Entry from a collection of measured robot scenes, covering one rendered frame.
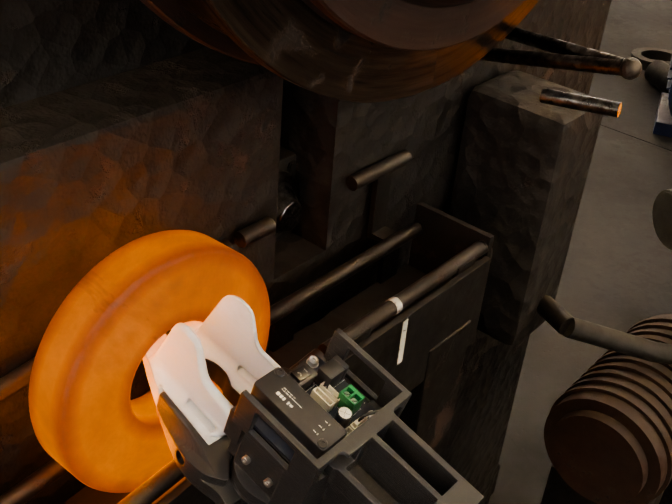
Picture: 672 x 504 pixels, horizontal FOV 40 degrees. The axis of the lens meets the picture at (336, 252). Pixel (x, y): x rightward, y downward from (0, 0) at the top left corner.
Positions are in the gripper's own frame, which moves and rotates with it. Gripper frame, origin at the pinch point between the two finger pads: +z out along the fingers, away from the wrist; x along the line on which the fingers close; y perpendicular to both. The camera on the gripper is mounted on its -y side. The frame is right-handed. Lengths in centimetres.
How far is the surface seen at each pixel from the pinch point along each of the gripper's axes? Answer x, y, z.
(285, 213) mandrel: -17.9, -3.9, 6.0
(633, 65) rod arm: -26.8, 16.8, -9.0
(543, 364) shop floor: -106, -80, -3
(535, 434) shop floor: -88, -77, -11
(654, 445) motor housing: -42, -20, -25
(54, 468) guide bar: 6.3, -8.2, 0.2
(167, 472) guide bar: 2.7, -5.2, -5.2
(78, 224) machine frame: 0.9, 3.7, 6.9
